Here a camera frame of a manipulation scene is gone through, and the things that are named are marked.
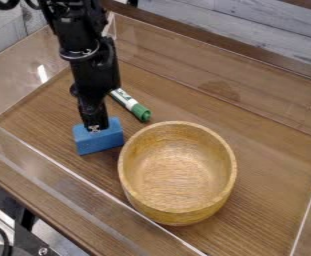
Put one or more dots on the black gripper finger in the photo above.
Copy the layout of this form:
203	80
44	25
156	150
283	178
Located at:
93	116

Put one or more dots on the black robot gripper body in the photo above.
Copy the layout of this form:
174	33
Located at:
93	65

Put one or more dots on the blue foam block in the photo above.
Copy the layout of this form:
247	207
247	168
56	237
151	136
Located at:
97	141

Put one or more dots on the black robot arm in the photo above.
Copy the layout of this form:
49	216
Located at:
77	22

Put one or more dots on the brown wooden bowl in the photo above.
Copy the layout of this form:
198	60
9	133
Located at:
178	171

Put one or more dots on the green white marker pen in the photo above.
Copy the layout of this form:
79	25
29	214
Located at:
140	112

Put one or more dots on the clear acrylic tray wall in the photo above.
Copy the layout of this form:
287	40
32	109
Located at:
191	81

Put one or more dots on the black metal table frame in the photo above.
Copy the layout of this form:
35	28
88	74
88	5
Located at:
25	243

